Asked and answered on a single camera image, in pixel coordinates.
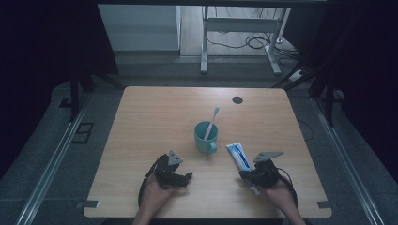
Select dark curtain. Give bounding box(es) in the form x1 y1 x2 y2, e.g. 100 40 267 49
0 0 119 181
281 0 398 174

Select white and blue toothpaste tube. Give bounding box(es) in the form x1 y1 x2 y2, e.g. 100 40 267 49
225 142 262 196

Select person's right hand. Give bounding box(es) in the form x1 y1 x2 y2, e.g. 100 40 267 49
263 179 298 215

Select white partition panel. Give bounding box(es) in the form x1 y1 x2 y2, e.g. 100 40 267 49
97 4 182 52

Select teal cup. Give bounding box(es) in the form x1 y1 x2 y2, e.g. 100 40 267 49
193 121 220 155

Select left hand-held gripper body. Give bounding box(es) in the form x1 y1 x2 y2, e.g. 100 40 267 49
154 150 185 189

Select white power strip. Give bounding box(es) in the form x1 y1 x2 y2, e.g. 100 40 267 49
288 68 306 83

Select metal floor rail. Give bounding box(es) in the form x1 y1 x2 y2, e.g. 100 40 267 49
310 96 377 225
14 93 92 225

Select thin black floor cable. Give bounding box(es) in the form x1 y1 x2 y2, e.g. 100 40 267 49
296 117 314 143

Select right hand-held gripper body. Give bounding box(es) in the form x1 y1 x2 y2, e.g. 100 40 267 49
252 151 285 189

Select person's left hand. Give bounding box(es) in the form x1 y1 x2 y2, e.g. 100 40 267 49
140 173 176 215

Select black floor cables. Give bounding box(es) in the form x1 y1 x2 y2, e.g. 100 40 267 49
206 6 302 69

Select right hand-held gripper black cable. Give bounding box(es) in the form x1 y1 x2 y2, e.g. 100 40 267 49
276 168 299 208

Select white desk frame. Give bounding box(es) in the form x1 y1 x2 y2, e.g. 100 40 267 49
199 6 292 76

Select black metal stand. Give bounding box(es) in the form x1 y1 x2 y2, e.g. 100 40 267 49
58 60 126 123
271 60 345 128

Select pink toothbrush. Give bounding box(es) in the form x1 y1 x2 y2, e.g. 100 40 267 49
203 105 222 141

